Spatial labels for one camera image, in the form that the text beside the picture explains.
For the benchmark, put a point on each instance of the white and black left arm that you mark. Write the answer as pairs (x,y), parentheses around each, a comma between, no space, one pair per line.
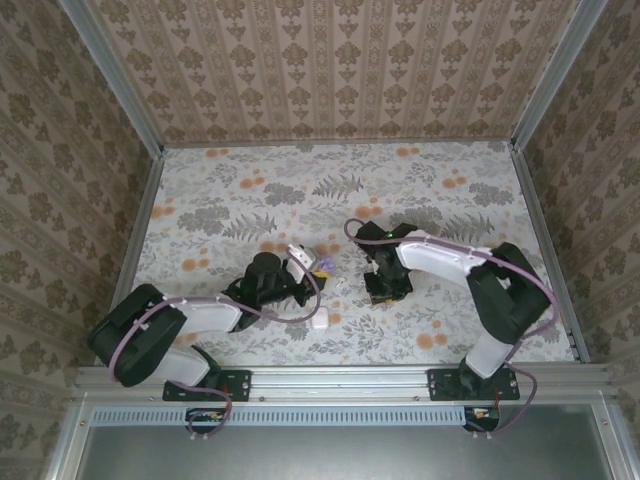
(135,340)

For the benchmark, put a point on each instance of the black connector box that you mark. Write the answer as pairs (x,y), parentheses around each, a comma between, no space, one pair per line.
(482,417)
(205,419)

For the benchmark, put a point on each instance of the aluminium side rail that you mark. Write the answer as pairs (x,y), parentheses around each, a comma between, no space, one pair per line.
(537,210)
(132,250)

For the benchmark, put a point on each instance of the long aluminium base rail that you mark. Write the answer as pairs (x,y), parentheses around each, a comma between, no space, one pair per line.
(340,385)

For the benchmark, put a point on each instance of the white earbud charging case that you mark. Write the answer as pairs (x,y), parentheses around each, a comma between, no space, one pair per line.
(319,320)

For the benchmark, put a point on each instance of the aluminium corner post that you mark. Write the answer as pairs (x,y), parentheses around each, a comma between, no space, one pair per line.
(555,75)
(115,85)

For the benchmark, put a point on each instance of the thin aluminium wall rail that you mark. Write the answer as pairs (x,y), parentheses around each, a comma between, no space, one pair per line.
(340,144)

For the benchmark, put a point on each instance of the lilac earbud charging case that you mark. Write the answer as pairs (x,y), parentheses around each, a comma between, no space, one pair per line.
(326,265)

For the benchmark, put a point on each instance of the floral patterned table cover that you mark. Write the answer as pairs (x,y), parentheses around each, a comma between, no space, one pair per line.
(300,200)

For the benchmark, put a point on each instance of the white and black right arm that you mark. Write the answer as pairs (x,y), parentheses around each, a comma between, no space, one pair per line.
(505,295)

